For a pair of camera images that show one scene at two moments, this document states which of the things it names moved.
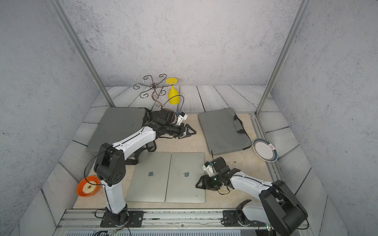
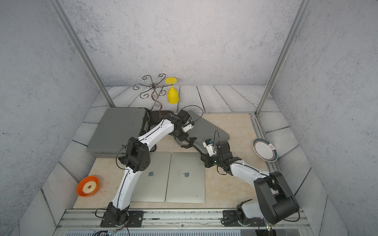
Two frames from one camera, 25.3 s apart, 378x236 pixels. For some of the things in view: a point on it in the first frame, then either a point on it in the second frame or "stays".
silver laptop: [186, 178] stays
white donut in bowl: [88, 188] stays
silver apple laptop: [149, 180] stays
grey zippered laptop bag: [117, 123] stays
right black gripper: [205, 183] → [206, 161]
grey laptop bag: [224, 132] → [203, 131]
